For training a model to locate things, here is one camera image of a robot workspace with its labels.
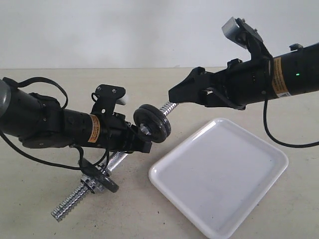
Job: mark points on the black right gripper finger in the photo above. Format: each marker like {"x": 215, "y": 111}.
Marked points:
{"x": 200, "y": 77}
{"x": 187, "y": 94}

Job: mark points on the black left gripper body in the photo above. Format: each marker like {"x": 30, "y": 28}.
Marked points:
{"x": 97, "y": 131}

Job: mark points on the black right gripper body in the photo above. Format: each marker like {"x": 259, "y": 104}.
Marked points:
{"x": 240, "y": 84}

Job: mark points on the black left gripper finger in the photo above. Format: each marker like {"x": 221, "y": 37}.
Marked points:
{"x": 140, "y": 146}
{"x": 138, "y": 133}

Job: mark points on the chrome threaded dumbbell bar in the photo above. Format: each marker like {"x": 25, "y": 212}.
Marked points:
{"x": 152, "y": 122}

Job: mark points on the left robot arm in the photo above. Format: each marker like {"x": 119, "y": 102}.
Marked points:
{"x": 40, "y": 121}

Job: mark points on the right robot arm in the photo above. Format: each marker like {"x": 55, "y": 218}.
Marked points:
{"x": 295, "y": 73}

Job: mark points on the chrome star collar nut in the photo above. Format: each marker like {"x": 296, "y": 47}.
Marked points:
{"x": 92, "y": 184}

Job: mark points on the white rectangular plastic tray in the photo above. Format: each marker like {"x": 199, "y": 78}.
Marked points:
{"x": 218, "y": 175}

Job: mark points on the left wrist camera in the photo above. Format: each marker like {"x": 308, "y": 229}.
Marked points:
{"x": 106, "y": 97}

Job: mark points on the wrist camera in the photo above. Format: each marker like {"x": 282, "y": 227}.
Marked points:
{"x": 242, "y": 34}
{"x": 106, "y": 97}

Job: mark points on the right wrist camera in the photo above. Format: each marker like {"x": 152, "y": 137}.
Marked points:
{"x": 242, "y": 34}

